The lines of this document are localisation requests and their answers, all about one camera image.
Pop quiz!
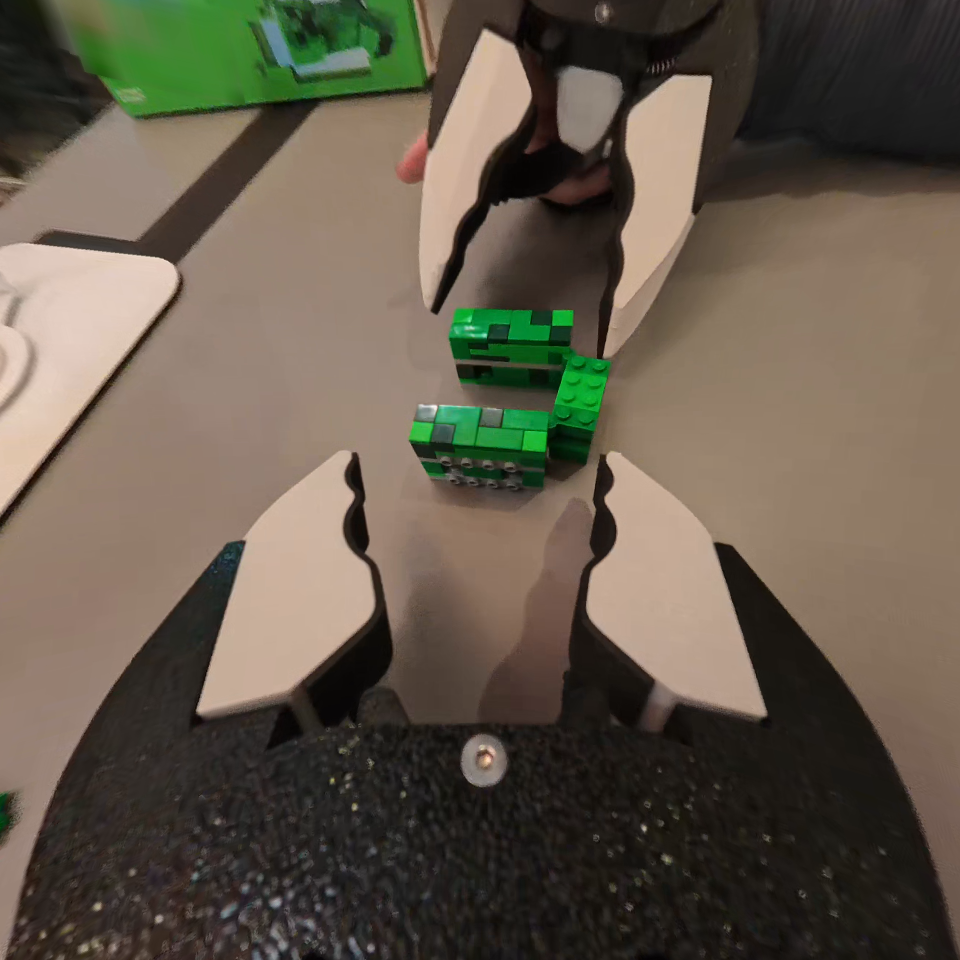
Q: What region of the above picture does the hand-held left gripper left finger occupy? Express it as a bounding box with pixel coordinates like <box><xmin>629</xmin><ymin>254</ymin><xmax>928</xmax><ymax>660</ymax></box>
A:
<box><xmin>195</xmin><ymin>450</ymin><xmax>395</xmax><ymax>735</ymax></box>

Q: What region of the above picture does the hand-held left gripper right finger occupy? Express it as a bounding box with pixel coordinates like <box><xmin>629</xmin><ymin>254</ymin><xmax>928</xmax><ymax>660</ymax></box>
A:
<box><xmin>566</xmin><ymin>451</ymin><xmax>769</xmax><ymax>735</ymax></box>

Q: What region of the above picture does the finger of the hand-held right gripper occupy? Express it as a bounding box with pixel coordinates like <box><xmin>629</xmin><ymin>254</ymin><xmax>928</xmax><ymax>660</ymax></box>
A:
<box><xmin>417</xmin><ymin>28</ymin><xmax>537</xmax><ymax>315</ymax></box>
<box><xmin>596</xmin><ymin>71</ymin><xmax>715</xmax><ymax>360</ymax></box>

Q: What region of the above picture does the green brick build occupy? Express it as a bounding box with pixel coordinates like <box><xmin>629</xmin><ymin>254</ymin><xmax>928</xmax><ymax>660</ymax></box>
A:
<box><xmin>408</xmin><ymin>307</ymin><xmax>612</xmax><ymax>492</ymax></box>

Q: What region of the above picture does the person's right forearm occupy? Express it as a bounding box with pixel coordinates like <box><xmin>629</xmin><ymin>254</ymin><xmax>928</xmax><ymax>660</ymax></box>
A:
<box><xmin>738</xmin><ymin>0</ymin><xmax>960</xmax><ymax>162</ymax></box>

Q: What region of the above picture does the grey desk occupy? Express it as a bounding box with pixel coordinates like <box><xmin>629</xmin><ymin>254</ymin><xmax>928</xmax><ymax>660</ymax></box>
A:
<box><xmin>0</xmin><ymin>93</ymin><xmax>960</xmax><ymax>960</ymax></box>

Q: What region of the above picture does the person's right hand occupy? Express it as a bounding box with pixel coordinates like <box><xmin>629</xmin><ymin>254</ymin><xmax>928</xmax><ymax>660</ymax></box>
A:
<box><xmin>396</xmin><ymin>73</ymin><xmax>616</xmax><ymax>210</ymax></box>

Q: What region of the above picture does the green toy box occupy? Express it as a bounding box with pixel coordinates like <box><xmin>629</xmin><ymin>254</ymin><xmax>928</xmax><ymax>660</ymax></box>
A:
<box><xmin>56</xmin><ymin>0</ymin><xmax>429</xmax><ymax>120</ymax></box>

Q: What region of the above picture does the white book stand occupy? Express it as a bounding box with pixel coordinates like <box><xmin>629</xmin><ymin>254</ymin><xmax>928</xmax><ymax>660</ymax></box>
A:
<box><xmin>0</xmin><ymin>243</ymin><xmax>183</xmax><ymax>519</ymax></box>

